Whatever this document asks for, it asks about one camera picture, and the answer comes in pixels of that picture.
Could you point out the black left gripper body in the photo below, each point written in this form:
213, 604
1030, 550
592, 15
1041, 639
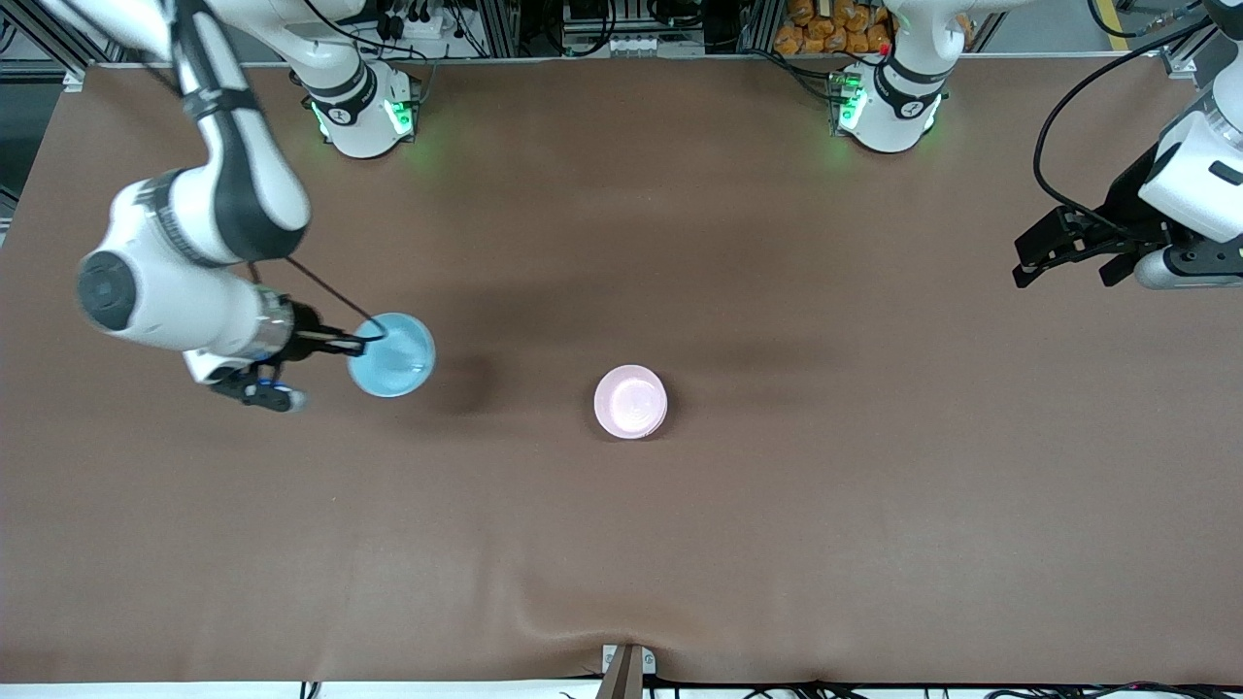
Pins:
1126, 209

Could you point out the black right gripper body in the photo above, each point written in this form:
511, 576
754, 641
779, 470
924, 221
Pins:
305, 325

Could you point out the blue bowl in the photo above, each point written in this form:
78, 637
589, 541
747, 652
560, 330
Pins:
398, 359

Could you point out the pink bowl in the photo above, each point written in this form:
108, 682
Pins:
629, 401

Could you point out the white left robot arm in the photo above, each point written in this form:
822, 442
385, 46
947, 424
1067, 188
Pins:
889, 107

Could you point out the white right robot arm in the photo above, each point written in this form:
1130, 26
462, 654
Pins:
146, 291

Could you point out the orange snack packets bag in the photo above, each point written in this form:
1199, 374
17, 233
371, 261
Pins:
816, 29

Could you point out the white power strip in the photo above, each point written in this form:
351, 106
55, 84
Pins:
413, 24

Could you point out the brown table cloth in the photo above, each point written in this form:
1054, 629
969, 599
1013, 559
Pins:
621, 534

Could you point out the white connector strip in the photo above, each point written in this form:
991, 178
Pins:
636, 45

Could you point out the aluminium frame profile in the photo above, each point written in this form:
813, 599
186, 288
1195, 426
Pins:
74, 78
1180, 63

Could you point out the aluminium frame post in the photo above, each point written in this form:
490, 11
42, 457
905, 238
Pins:
757, 24
500, 24

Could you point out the brown mount post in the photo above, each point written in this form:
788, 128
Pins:
621, 680

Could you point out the grey metal clamp bracket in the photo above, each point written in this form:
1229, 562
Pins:
649, 662

